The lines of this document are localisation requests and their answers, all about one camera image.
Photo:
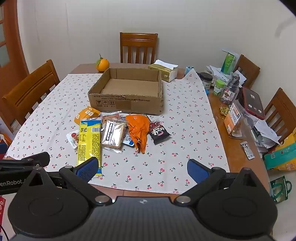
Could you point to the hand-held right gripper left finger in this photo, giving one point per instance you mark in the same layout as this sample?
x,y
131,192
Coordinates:
x,y
86,170

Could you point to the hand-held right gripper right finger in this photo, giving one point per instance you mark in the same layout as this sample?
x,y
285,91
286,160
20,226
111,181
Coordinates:
x,y
196,171

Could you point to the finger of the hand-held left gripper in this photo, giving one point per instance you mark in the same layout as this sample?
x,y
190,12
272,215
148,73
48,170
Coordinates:
x,y
34,160

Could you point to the long yellow snack packet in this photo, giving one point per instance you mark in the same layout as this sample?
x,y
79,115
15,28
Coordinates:
x,y
89,143

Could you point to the small red and white packet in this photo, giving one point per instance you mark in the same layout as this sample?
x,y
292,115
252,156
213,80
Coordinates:
x,y
72,139

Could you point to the silver foil packet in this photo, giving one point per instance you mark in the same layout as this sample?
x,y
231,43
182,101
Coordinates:
x,y
113,134

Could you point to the blue-edged clear snack packet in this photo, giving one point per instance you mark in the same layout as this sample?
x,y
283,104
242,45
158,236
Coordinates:
x,y
128,140

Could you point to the black snack packet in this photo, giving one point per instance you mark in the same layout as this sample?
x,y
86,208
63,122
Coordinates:
x,y
158,133

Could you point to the small orange snack packet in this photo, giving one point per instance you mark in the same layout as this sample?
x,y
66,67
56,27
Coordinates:
x,y
85,113

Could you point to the red clear round cake packet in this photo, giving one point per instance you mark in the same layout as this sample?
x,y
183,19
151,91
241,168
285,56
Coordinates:
x,y
112,115

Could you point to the crinkled orange snack bag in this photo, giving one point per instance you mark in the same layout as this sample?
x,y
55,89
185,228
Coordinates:
x,y
138,129

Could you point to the brown cardboard box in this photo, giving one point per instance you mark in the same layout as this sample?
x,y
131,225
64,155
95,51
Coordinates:
x,y
129,103

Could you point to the red box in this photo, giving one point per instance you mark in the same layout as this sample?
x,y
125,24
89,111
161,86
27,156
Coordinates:
x,y
2,210

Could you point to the cherry print tablecloth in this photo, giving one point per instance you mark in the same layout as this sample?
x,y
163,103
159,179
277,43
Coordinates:
x,y
185,139

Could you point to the small blister card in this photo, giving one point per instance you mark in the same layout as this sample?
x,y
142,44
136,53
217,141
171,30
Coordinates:
x,y
247,150

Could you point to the gold foil candies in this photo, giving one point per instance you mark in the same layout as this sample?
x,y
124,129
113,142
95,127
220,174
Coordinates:
x,y
223,111

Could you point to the wooden chair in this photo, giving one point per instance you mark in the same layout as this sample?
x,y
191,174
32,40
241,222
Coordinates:
x,y
281,104
138,44
30,88
249,67

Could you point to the pile of white papers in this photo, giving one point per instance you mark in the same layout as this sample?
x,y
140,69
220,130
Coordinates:
x,y
216,70
266,132

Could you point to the clear jar with red label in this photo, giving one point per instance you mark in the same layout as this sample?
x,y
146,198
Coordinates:
x,y
229,93

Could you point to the green and white bag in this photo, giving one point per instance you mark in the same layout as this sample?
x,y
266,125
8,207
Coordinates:
x,y
279,190

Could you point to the green lid jar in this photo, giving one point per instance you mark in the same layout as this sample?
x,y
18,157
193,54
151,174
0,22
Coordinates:
x,y
218,88

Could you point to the yellow and green box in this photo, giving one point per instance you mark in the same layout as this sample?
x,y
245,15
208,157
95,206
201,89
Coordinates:
x,y
282,153

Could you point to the phone in red case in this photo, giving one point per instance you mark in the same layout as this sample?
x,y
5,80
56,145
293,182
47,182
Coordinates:
x,y
253,103

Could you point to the black lid jar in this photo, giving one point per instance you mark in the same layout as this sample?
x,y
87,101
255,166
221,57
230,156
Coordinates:
x,y
205,81

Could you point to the small blue object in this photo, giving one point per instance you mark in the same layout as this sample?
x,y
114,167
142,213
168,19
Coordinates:
x,y
189,70

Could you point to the gold tissue box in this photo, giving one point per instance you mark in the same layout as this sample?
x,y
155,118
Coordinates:
x,y
166,74

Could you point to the orange fruit with leaf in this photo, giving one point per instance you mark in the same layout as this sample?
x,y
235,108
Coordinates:
x,y
103,65

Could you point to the green and white carton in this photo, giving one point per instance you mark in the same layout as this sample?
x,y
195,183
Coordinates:
x,y
229,62

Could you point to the wooden door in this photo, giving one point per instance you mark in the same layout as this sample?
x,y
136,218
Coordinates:
x,y
11,34

